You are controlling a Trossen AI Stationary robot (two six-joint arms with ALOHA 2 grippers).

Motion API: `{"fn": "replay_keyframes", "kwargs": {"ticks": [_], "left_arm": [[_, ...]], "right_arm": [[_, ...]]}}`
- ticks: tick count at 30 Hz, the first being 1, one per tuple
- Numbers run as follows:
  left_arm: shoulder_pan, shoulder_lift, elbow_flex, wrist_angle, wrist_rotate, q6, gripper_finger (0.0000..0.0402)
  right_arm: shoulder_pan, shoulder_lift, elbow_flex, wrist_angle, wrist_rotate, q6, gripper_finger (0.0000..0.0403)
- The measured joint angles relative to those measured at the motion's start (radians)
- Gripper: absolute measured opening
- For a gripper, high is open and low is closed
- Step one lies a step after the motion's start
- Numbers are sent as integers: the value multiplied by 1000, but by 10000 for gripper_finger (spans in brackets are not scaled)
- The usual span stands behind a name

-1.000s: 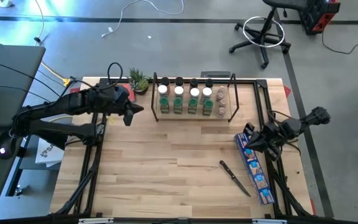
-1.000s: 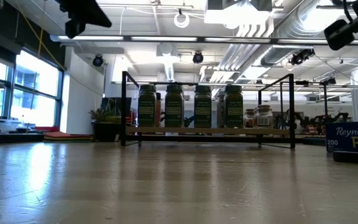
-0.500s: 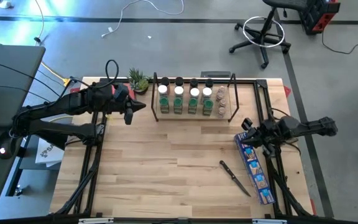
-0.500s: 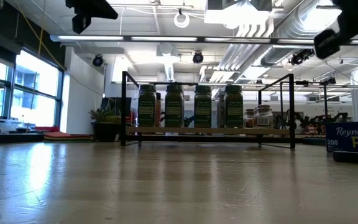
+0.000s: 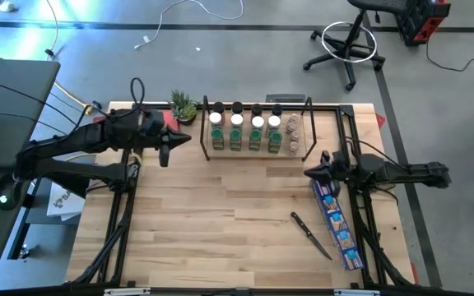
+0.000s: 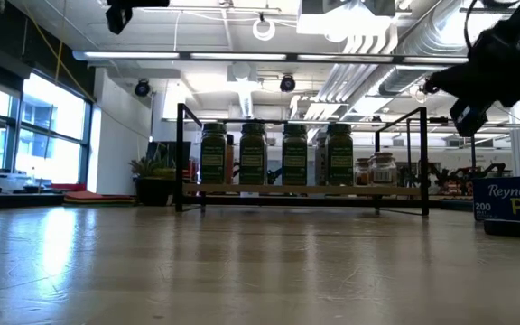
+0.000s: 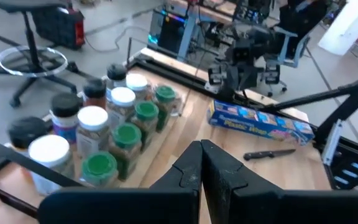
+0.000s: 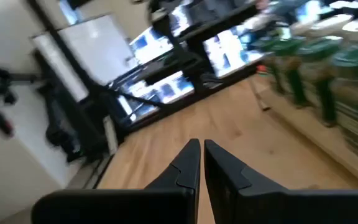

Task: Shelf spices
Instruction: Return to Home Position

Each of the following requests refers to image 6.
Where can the small cork stopper spice jar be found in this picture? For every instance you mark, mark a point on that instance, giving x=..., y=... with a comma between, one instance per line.
x=362, y=173
x=383, y=171

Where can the wooden shelf black metal legs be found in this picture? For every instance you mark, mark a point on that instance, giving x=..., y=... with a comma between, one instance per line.
x=305, y=189

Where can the black lid orange spice jar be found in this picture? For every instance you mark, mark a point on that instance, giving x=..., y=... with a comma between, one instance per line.
x=230, y=158

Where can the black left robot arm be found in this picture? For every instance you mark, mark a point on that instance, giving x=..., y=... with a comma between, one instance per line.
x=124, y=11

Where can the black background robot arms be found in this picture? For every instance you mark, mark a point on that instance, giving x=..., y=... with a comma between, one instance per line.
x=461, y=173

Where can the blue plastic wrap box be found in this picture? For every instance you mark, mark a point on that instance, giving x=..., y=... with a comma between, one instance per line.
x=510, y=198

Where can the black ceiling spotlight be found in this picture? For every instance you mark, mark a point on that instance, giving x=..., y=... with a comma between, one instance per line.
x=142, y=88
x=287, y=83

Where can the black overhead beam with lights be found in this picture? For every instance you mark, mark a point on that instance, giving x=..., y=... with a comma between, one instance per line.
x=278, y=57

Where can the green potted succulent plant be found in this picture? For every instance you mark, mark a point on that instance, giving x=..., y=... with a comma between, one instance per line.
x=151, y=178

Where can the red orange flat mat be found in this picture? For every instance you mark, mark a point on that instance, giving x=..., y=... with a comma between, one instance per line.
x=97, y=197

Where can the red flat piece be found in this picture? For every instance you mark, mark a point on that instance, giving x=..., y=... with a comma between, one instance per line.
x=68, y=186

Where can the large window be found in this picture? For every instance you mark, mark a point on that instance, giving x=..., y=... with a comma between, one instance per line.
x=52, y=108

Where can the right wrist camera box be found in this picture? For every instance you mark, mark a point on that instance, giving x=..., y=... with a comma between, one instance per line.
x=467, y=117

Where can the silver ceiling ventilation duct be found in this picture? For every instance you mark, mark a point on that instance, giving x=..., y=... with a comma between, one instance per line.
x=427, y=40

